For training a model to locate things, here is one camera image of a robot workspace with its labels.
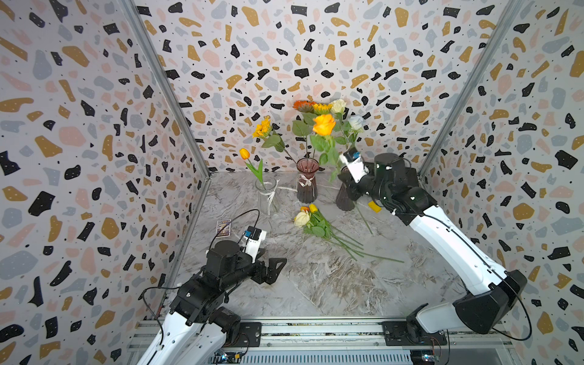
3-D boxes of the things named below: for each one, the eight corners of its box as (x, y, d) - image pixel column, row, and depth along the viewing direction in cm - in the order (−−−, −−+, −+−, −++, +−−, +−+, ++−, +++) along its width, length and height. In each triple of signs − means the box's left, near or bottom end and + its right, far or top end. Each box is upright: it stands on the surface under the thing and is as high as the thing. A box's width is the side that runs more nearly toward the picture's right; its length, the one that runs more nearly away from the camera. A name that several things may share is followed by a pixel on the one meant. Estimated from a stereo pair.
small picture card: (217, 238, 99) (215, 235, 97) (218, 224, 104) (217, 220, 102) (230, 236, 100) (228, 233, 98) (231, 222, 104) (229, 219, 102)
